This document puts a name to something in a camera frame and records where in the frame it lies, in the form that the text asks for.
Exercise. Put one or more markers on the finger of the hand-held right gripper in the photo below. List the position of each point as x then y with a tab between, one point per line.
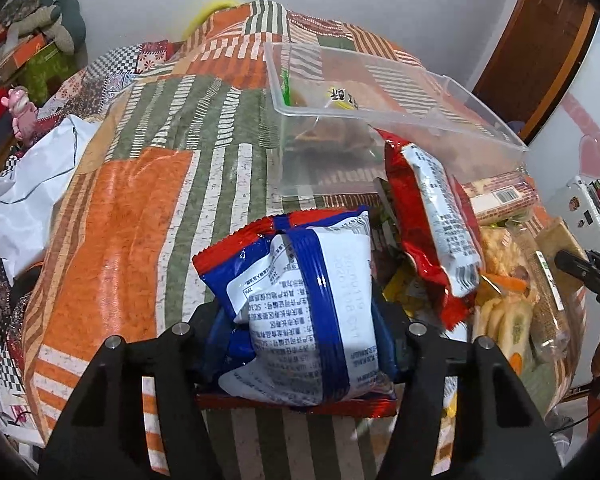
585	270

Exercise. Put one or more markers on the white plastic bag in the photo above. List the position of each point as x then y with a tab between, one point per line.
30	185

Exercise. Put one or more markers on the green box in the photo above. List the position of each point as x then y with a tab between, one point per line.
45	75

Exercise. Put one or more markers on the clear cracker pack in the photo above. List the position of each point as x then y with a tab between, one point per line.
500	260

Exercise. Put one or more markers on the pink toy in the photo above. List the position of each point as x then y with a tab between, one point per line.
22	110

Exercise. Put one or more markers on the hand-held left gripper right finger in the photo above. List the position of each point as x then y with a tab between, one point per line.
415	360

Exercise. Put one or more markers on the clear plastic container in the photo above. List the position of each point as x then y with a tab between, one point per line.
380	85

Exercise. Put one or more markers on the orange box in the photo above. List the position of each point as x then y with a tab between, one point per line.
25	55

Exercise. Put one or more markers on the blue white snack packet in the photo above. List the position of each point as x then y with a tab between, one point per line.
300	310

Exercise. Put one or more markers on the white refrigerator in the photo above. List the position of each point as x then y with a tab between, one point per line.
580	135

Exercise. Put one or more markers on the pale green snack pack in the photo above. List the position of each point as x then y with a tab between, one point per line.
537	385

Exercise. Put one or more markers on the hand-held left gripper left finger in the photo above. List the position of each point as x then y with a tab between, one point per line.
180	360

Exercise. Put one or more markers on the grey stuffed toy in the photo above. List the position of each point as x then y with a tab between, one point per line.
55	15

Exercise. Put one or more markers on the brick pattern cracker roll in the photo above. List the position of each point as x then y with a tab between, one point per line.
500	195

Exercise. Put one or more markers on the red snack packet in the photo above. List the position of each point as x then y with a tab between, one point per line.
430	200

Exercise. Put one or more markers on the wooden door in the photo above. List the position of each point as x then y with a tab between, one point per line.
535	50

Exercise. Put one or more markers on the yellow object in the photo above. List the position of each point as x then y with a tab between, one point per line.
205	10

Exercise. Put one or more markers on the brown wafer pack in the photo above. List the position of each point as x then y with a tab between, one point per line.
545	310

